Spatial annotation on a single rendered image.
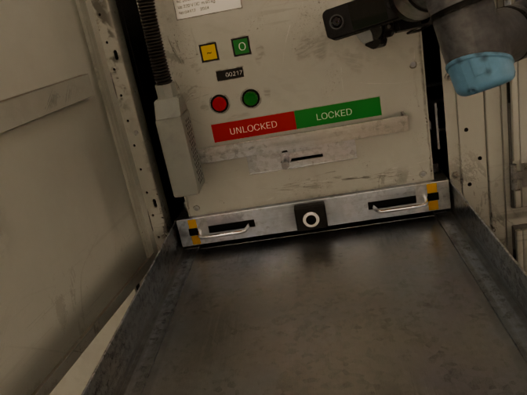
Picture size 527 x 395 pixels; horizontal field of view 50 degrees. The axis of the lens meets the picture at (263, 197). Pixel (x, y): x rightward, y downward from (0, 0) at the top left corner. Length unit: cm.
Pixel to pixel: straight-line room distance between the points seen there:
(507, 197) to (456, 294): 35
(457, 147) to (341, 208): 25
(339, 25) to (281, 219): 42
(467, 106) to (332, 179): 29
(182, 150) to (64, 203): 21
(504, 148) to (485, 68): 44
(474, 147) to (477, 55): 43
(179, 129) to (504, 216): 66
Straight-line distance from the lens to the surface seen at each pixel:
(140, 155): 114
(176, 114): 98
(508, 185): 119
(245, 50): 105
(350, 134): 104
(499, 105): 114
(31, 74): 97
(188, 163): 99
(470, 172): 116
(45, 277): 93
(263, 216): 112
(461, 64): 74
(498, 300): 87
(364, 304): 88
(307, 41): 105
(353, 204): 111
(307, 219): 109
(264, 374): 78
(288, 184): 110
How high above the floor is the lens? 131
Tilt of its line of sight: 19 degrees down
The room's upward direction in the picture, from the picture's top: 11 degrees counter-clockwise
